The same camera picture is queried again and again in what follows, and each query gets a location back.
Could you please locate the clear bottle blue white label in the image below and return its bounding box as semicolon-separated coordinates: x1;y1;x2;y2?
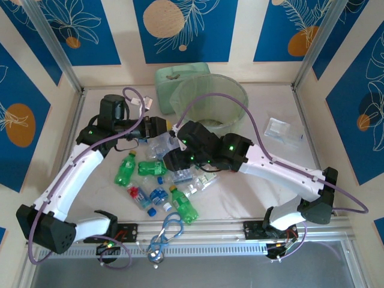
145;133;181;164

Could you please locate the crushed green plastic bottle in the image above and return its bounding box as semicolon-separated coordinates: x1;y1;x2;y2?
137;160;168;177

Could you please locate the clear ribbed plastic bottle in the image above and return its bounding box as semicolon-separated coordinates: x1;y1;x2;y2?
170;169;195;185

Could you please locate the green bottle yellow cap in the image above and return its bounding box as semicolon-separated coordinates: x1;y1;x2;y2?
168;185;200;226
113;151;138;187

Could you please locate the crushed blue label bottle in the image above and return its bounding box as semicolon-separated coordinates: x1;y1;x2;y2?
149;186;173;211

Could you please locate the red blue label bottle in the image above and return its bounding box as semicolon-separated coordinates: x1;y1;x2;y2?
127;185;158;217

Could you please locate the translucent bin with green liner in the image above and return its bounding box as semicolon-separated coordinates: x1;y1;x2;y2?
169;73;249;134

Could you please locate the clear bottle green white label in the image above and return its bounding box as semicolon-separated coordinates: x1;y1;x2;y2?
183;170;220;197

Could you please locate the clear square plastic packet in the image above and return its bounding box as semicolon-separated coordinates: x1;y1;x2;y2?
264;117;291;139

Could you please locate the clear flat plastic sleeve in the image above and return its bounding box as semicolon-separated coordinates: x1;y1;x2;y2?
281;125;306;148

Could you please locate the blue stethoscope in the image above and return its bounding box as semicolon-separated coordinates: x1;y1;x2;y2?
136;212;184;270

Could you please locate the grey metal panel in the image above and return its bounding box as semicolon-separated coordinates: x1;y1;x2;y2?
29;239;368;288

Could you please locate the aluminium table edge rail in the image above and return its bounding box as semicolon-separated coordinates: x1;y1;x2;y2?
292;85;338;217
28;88;88;229

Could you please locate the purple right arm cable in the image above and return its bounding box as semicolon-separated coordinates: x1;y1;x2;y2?
175;92;370;264

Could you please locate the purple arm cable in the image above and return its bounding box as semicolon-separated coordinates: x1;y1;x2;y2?
27;86;154;269
175;92;370;264

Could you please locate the aluminium mounting rail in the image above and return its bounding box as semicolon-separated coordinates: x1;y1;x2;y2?
29;218;352;244

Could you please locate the aluminium frame post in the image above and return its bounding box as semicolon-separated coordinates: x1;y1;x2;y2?
21;0;84;94
293;0;350;91

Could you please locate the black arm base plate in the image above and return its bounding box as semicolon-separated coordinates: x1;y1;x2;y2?
113;223;139;242
242;220;298;241

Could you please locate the slotted grey cable duct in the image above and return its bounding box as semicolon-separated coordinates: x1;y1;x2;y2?
71;242;268;259

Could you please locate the small circuit board with wires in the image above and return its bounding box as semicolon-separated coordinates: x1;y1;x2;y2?
95;238;122;256
265;229;299;260

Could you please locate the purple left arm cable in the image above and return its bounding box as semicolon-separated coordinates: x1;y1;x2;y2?
27;86;154;269

